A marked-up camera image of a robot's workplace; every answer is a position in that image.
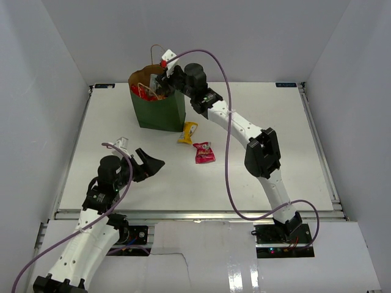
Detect pink snack packet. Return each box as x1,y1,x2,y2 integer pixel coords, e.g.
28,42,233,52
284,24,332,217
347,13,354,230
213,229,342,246
192,142,216,164

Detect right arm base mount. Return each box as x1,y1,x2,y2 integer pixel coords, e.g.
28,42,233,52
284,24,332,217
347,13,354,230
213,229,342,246
251,224,315,259

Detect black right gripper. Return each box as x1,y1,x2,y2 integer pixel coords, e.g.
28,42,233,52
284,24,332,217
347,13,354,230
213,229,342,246
157,65,196,98

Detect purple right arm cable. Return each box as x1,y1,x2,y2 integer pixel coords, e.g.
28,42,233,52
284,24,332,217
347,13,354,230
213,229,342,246
175,48,321,251

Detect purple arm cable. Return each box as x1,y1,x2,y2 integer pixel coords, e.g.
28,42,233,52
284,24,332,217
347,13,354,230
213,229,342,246
175,48,321,251
10,142,150,293

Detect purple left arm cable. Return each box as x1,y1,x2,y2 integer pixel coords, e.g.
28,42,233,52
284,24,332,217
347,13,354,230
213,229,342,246
10,142,150,293

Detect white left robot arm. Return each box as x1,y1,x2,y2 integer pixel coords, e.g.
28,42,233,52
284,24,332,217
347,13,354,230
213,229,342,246
32,144,165,292

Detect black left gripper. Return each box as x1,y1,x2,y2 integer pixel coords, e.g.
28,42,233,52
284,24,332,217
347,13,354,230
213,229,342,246
114,148,164,190

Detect large red snack bag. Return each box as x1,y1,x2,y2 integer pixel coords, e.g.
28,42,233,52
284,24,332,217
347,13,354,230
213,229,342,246
130,83,166,101

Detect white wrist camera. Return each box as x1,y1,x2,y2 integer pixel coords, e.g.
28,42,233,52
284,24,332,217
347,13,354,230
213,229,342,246
102,137,130,156
160,49,178,77

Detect aluminium table frame rail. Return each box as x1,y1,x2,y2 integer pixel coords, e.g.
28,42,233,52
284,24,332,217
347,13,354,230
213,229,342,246
26,82,358,293

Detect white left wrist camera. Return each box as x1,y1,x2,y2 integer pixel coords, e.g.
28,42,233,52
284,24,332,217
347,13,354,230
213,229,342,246
102,137,130,156

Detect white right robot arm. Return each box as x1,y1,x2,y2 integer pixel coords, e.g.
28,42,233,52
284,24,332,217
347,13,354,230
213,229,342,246
156,61,302,244

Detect yellow snack packet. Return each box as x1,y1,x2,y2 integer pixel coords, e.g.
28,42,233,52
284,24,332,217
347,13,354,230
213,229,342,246
177,122,198,145

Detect grey foil snack packet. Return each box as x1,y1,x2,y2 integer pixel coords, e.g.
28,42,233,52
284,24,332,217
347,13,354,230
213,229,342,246
149,74,159,92

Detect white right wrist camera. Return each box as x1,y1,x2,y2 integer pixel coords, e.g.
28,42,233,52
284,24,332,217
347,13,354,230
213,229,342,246
160,49,178,77

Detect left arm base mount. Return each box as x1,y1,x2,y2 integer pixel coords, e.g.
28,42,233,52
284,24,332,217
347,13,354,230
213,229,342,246
112,225,149,250

